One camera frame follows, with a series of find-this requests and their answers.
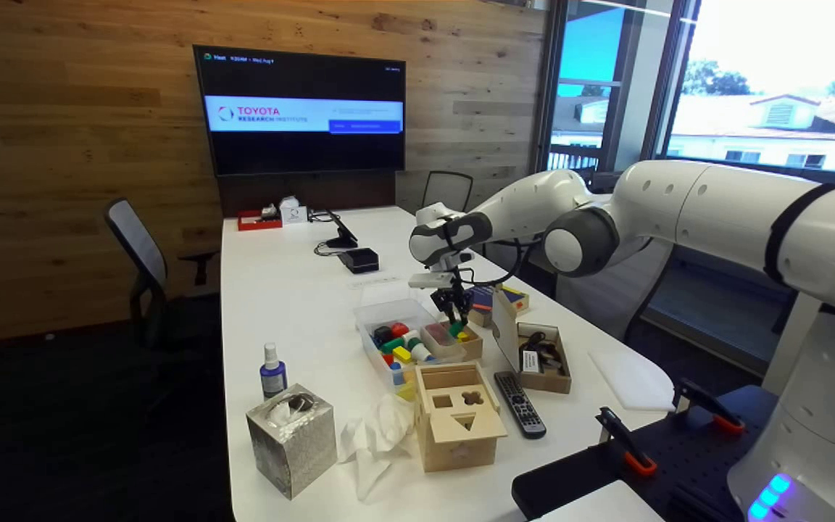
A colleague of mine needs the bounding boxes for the white plastic board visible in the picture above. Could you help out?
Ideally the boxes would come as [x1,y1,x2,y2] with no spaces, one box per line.
[584,345,678,417]

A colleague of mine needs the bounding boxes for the black remote control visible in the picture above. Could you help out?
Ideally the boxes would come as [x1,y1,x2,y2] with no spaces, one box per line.
[489,369,551,445]

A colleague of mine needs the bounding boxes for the silver tissue box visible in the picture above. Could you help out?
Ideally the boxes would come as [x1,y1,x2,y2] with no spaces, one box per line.
[242,382,339,501]

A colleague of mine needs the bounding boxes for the black tablet stand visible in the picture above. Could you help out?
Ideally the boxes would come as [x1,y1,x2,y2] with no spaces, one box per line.
[325,211,365,256]

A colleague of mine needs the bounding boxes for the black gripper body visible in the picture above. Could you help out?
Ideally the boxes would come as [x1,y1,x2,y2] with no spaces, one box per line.
[429,278,471,307]

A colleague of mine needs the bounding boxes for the small wooden tray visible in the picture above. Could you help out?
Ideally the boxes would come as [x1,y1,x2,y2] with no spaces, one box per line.
[419,316,487,365]

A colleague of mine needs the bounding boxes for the crumpled clear plastic bag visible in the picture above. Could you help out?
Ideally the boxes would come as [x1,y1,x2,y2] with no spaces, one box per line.
[336,392,422,505]

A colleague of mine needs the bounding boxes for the black clamp orange tips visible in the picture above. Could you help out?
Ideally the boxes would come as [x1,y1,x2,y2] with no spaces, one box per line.
[671,379,747,437]
[594,404,661,482]

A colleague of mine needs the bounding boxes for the black mesh office chair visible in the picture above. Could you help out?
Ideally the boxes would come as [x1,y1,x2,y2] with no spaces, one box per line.
[418,169,476,220]

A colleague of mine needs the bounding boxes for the wooden shape sorter box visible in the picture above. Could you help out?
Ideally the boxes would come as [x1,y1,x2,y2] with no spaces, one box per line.
[412,360,512,475]

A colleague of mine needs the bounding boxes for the clear plastic block container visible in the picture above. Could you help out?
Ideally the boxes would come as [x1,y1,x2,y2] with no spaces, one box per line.
[354,295,439,392]

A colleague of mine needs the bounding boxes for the grey office chair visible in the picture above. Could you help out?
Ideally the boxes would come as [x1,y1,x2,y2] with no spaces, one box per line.
[100,198,223,350]

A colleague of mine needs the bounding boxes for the small black puck device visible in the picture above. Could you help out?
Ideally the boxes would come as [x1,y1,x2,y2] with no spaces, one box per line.
[336,246,383,275]

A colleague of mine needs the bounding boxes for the black power adapter white label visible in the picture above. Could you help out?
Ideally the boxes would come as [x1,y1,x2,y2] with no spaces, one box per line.
[515,331,570,379]

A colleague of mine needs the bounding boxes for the dark framed glass window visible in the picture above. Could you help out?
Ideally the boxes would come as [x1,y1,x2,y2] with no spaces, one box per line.
[529,0,835,186]

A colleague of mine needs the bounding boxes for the dark robot mounting stand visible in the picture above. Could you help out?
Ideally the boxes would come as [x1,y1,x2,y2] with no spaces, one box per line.
[509,387,796,522]

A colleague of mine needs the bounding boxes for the flat red box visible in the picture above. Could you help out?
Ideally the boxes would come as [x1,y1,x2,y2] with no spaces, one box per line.
[233,208,283,231]

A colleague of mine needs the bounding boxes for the colourful wooden puzzle tray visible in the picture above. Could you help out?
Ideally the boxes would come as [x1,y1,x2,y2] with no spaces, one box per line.
[464,282,532,331]

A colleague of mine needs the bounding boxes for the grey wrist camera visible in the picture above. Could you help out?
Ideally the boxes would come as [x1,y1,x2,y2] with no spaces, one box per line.
[406,268,457,292]

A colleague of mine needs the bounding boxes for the open cardboard box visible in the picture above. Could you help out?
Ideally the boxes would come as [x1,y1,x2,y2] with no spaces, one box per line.
[487,282,573,397]

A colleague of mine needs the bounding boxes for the wall television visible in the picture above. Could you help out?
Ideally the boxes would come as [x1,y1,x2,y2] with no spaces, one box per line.
[190,41,412,181]

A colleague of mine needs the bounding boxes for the blue hand sanitizer bottle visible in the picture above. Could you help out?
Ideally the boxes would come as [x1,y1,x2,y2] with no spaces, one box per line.
[257,340,289,404]

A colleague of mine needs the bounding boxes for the dark wood cabinet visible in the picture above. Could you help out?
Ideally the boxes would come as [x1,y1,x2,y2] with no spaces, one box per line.
[213,172,400,218]

